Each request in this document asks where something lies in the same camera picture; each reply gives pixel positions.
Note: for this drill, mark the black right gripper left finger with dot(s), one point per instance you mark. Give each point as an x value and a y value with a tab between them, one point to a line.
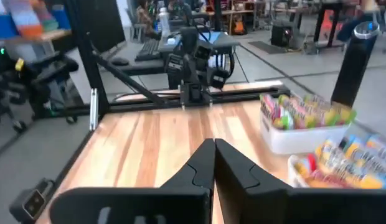
199	174

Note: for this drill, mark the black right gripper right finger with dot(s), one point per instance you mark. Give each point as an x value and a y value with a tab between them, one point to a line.
236	174

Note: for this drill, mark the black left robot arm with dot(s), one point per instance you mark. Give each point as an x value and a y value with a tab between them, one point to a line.
176	67

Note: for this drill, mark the blue sheet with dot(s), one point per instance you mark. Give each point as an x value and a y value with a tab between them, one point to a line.
215	37

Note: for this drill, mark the grey side desk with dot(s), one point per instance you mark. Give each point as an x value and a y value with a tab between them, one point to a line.
149	67

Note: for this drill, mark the black keyboard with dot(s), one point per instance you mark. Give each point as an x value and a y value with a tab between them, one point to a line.
147	49

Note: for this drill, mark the white plastic bin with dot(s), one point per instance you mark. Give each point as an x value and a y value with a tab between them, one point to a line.
294	175
299	141

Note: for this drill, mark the white bottle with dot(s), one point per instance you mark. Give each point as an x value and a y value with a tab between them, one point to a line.
164	20

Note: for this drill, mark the black computer mouse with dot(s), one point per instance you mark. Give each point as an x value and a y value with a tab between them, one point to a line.
119	61

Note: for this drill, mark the black floor unit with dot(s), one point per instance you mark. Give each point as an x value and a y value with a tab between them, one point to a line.
283	34

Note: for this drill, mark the black desk monitor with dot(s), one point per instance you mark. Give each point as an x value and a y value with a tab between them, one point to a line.
101	25

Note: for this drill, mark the black office chair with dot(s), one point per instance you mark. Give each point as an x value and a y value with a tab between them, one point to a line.
34	77

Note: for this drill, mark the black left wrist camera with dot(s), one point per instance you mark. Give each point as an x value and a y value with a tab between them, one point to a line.
203	52

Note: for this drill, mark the silver frame bracket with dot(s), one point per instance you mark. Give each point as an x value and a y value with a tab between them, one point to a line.
93	109

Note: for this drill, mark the black camera stand pole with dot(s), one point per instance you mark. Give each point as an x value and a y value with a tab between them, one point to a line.
351	68

